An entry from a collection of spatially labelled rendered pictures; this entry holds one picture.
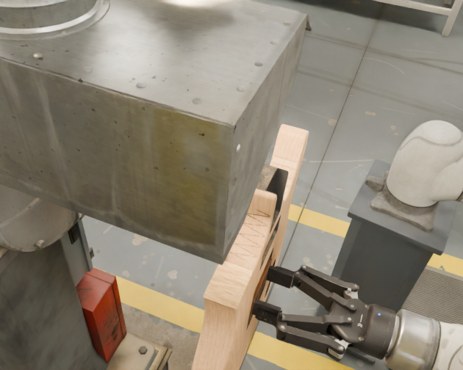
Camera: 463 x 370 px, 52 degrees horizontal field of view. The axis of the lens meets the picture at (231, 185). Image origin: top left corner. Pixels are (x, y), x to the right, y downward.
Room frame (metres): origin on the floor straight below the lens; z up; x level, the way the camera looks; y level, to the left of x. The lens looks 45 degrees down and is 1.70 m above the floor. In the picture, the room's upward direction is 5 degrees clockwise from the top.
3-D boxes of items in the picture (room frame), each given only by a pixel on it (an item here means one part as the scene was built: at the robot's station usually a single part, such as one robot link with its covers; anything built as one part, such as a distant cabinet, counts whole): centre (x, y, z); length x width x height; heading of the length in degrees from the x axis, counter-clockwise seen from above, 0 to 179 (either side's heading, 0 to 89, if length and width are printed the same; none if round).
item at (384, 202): (1.01, -0.51, 0.73); 0.22 x 0.18 x 0.06; 64
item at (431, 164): (1.00, -0.54, 0.87); 0.18 x 0.16 x 0.22; 74
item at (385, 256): (1.00, -0.53, 0.35); 0.28 x 0.28 x 0.70; 64
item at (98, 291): (0.70, 0.42, 0.49); 0.25 x 0.12 x 0.37; 72
